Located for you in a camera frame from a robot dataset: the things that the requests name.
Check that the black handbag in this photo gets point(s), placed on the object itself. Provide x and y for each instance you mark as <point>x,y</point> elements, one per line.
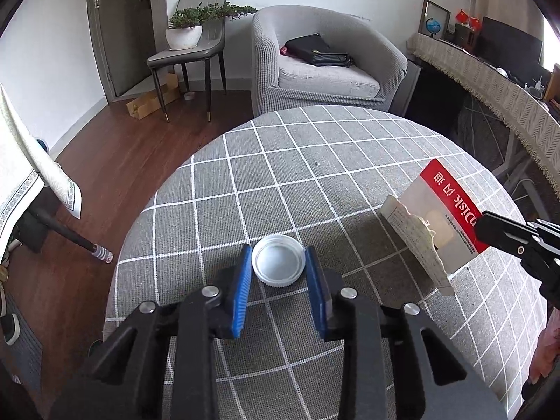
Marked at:
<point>313,50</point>

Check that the potted plant in white pot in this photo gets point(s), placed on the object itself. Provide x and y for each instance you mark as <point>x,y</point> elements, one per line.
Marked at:
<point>183,37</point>

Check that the framed globe picture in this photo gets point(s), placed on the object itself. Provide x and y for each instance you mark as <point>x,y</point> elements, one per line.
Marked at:
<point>434,22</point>

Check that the tape roll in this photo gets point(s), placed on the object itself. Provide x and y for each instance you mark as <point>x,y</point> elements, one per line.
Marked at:
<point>189,96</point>

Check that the red and white package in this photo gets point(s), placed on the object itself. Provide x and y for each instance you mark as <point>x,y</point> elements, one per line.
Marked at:
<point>446,201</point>

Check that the dark floor mat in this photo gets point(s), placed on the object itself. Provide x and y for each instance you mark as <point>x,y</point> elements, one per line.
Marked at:
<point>26,358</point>

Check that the flat cardboard box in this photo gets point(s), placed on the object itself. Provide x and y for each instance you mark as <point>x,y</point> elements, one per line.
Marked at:
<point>148,103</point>

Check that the beige fringed sideboard cloth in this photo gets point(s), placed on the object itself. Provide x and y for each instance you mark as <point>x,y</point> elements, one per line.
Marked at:
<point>503,96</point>

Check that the black and white shoe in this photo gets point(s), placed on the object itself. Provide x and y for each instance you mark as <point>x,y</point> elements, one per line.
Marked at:
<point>11,330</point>

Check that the grey armchair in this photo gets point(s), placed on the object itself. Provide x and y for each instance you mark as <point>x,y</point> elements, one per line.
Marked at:
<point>332,83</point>

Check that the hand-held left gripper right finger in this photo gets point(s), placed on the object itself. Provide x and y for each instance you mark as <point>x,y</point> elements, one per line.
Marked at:
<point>316,295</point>

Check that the round table with checked cloth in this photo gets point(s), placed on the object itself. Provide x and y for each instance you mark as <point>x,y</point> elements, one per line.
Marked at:
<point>328,162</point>

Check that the small white device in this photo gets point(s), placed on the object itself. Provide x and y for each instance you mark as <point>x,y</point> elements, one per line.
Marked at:
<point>537,89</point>

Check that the grey dining chair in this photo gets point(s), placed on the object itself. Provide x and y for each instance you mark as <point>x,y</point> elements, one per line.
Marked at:
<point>188,54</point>

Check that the black monitor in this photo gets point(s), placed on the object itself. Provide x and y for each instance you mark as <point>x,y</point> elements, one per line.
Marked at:
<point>507,50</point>

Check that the small red flags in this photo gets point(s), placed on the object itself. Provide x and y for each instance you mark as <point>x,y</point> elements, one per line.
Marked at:
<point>468,19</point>

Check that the dark table leg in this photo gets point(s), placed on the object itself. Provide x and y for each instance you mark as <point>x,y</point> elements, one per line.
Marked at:
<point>70,236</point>

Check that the white plastic lid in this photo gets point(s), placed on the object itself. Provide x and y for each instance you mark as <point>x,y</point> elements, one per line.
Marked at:
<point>278,262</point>

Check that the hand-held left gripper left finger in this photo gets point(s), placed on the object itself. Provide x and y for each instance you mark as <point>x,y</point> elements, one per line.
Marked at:
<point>243,295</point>

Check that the pink cloth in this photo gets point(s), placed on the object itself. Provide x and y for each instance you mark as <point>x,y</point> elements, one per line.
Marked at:
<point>546,352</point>

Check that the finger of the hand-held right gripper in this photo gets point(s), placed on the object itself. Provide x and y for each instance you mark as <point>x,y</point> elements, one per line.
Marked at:
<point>503,232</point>

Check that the white patterned tablecloth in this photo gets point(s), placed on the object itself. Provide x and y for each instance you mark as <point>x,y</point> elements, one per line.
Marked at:
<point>22,157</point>

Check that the grey door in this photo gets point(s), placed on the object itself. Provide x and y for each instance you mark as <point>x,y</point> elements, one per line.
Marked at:
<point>127,26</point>

